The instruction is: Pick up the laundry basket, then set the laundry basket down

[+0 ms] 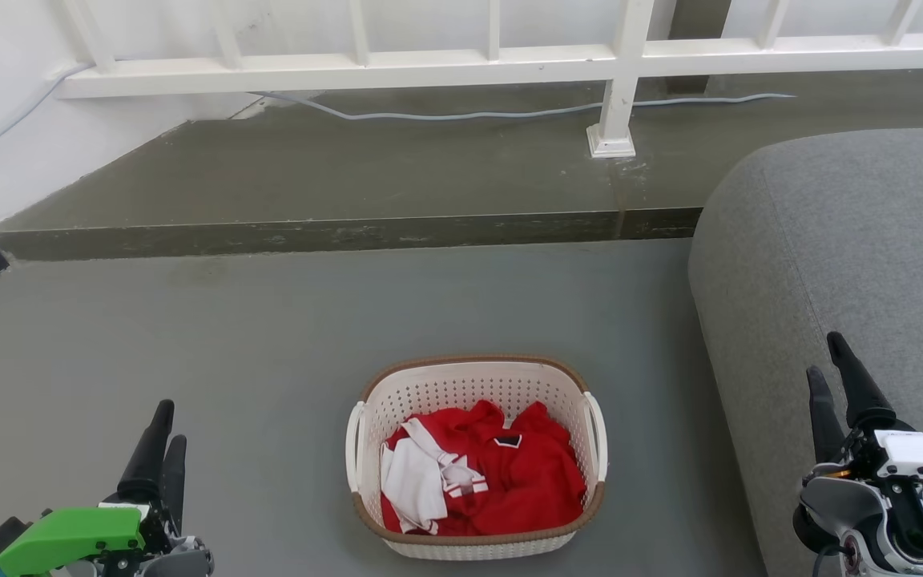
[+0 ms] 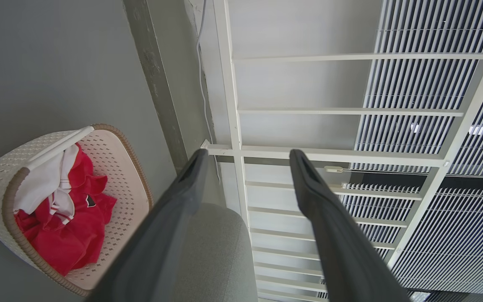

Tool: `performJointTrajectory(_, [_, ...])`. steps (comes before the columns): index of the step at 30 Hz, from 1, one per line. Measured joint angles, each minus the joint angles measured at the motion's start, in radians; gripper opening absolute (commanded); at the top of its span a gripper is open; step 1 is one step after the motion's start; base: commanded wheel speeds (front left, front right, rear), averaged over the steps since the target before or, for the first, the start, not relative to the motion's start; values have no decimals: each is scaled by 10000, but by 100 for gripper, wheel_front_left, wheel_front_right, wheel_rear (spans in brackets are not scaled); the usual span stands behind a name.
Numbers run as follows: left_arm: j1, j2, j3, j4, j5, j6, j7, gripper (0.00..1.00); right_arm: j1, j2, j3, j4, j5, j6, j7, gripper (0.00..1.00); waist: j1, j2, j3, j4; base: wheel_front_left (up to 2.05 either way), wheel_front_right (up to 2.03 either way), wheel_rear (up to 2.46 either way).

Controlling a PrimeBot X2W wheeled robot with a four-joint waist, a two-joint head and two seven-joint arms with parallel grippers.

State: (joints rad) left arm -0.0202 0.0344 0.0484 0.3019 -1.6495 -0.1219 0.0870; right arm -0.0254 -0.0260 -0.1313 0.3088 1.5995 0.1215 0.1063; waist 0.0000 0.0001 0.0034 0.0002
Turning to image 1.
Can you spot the grey fabric sofa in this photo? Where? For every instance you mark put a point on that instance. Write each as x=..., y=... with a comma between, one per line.
x=870, y=256

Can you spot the white garment with red trim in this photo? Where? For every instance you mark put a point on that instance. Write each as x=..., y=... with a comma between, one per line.
x=413, y=481

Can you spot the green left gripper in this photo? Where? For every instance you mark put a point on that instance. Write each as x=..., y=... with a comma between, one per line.
x=69, y=537

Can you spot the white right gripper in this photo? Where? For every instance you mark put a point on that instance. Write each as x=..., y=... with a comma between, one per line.
x=922, y=461

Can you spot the white metal railing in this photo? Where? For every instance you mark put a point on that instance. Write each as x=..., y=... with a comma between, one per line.
x=349, y=68

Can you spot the dark grey wall pillar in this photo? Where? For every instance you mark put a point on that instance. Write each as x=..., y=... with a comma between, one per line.
x=698, y=18

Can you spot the cream perforated laundry basket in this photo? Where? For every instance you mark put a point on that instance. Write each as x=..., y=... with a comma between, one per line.
x=461, y=385

